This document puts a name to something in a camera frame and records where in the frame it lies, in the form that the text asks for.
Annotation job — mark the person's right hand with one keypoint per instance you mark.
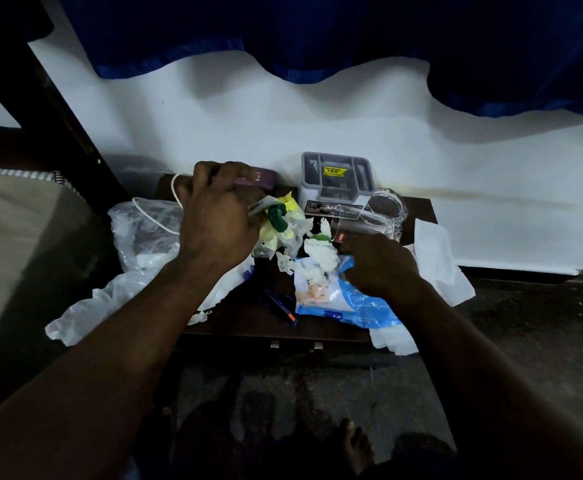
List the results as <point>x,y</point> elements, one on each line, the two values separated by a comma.
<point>384,267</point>

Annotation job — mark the person's left hand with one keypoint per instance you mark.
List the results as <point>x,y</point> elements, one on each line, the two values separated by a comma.
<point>214,219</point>

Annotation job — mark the person's right fingers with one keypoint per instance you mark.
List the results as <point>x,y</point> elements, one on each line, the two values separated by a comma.
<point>354,254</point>

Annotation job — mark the person's left fingers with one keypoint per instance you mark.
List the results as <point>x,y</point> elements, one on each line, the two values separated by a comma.
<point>226,170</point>

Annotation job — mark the purple phone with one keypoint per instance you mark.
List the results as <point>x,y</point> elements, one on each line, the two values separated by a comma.
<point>261,179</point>

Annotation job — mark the person's right forearm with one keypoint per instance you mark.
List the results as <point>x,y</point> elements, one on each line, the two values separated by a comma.
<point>481,389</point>

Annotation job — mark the person's left forearm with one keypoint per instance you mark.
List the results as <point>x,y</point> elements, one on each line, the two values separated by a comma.
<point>101,364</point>

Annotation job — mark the crumpled white tissue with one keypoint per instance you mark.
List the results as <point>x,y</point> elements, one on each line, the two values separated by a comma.
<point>321,252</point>

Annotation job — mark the clear glass jug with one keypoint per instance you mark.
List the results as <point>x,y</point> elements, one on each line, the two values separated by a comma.
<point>379,214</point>

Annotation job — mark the blue white plastic packet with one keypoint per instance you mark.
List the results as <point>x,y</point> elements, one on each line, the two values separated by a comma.
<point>339,307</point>

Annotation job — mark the yellow green packet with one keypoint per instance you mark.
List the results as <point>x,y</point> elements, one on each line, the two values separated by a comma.
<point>291,229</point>

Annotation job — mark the green plastic cap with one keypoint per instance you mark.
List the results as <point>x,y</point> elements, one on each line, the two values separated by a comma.
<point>277,217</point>

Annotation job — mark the grey plastic organizer box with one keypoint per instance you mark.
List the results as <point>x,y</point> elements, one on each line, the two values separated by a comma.
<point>335,182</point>

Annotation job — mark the white paper sheet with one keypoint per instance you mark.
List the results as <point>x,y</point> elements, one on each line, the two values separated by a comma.
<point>441,264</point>

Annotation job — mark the blue pen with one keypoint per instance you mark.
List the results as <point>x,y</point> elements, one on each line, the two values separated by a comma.
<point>280,307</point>

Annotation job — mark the clear plastic bag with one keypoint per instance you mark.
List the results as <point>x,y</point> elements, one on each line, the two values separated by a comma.
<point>141,239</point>

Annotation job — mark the small dark wooden table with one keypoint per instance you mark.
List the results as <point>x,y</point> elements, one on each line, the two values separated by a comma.
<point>251,322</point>

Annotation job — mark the person's foot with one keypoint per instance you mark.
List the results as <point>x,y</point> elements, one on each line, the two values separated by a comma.
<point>356,444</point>

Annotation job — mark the blue curtain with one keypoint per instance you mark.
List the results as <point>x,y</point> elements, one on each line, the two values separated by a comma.
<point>371,29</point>

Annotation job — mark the beige mattress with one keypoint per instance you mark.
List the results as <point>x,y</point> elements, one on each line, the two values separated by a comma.
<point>16,244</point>

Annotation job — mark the dark wooden bed frame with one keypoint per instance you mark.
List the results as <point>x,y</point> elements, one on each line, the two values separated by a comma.
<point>41,109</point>

